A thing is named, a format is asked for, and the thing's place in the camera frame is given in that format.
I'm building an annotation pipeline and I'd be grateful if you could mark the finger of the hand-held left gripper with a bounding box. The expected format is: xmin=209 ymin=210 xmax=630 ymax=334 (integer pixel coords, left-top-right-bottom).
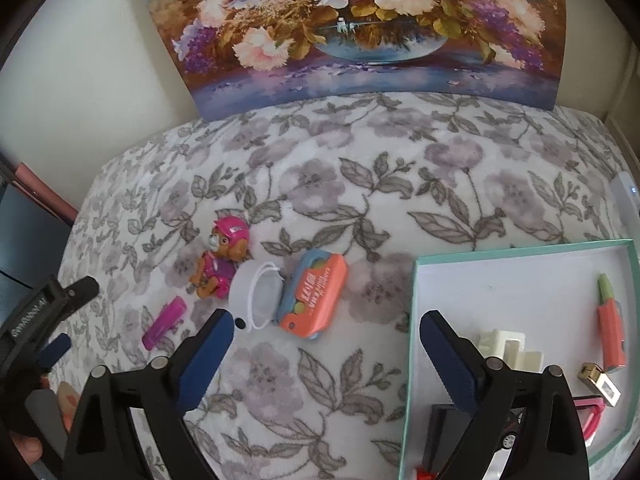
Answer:
xmin=39 ymin=332 xmax=71 ymax=368
xmin=54 ymin=275 xmax=100 ymax=313

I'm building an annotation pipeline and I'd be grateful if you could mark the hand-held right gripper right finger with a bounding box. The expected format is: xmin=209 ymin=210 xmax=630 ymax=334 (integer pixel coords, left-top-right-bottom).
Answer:
xmin=419 ymin=310 xmax=591 ymax=480

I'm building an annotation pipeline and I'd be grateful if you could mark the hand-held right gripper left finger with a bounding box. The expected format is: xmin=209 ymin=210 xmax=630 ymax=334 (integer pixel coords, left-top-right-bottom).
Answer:
xmin=62 ymin=308 xmax=235 ymax=480

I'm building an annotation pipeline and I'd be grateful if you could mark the black box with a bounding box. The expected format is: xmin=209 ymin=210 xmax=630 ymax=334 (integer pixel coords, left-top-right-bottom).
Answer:
xmin=422 ymin=402 xmax=473 ymax=473

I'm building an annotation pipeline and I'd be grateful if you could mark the teal-edged white tray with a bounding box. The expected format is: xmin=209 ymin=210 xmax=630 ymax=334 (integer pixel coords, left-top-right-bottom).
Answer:
xmin=397 ymin=238 xmax=640 ymax=480

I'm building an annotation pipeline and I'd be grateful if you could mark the black toy car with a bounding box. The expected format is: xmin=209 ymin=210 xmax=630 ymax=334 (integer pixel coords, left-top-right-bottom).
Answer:
xmin=492 ymin=407 xmax=526 ymax=453

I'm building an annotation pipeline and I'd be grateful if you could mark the orange carrot toy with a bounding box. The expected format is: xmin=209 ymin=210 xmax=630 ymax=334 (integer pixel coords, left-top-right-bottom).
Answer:
xmin=596 ymin=272 xmax=628 ymax=375

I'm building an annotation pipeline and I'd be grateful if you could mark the person's left hand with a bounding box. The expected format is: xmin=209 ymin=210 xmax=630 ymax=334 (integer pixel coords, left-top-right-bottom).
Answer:
xmin=9 ymin=432 xmax=45 ymax=467

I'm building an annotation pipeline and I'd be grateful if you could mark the magenta hair clip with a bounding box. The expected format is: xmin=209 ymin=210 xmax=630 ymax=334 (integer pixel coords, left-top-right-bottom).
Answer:
xmin=141 ymin=295 xmax=188 ymax=352

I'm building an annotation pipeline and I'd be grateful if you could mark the beige tape roll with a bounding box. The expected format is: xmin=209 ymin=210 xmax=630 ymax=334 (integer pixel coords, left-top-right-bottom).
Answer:
xmin=56 ymin=381 xmax=81 ymax=433

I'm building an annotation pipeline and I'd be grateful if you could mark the cream hair claw clip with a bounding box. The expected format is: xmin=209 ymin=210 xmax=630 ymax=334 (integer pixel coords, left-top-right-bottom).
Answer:
xmin=475 ymin=327 xmax=546 ymax=373

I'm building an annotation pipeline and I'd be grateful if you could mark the dark blue furniture panel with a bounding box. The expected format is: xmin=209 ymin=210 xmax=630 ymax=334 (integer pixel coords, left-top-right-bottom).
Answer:
xmin=0 ymin=180 xmax=73 ymax=311

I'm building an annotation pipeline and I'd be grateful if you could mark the pink pup figure toy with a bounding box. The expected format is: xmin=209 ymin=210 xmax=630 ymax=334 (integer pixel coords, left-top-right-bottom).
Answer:
xmin=189 ymin=212 xmax=251 ymax=301

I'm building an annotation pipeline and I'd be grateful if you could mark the pink bar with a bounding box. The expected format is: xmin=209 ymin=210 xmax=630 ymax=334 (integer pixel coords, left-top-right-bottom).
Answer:
xmin=12 ymin=160 xmax=78 ymax=223

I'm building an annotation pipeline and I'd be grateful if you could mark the orange blue toy case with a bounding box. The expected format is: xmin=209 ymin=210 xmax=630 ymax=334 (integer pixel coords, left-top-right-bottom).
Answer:
xmin=276 ymin=249 xmax=349 ymax=343

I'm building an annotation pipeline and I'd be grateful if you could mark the gold lighter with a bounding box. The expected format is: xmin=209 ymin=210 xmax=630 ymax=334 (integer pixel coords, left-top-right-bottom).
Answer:
xmin=577 ymin=361 xmax=622 ymax=407

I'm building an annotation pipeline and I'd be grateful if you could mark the grey floral blanket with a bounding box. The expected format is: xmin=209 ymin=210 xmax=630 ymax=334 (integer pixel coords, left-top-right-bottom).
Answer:
xmin=57 ymin=91 xmax=636 ymax=480

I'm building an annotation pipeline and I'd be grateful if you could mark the white device with blue light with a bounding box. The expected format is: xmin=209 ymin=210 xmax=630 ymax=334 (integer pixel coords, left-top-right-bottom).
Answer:
xmin=611 ymin=171 xmax=640 ymax=241

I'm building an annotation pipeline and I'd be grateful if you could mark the floral painting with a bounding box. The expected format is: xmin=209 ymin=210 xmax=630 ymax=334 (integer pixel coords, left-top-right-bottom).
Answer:
xmin=126 ymin=0 xmax=568 ymax=122

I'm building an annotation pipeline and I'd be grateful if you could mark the white round ring case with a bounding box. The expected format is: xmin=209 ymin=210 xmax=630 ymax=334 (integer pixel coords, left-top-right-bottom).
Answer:
xmin=229 ymin=260 xmax=285 ymax=332

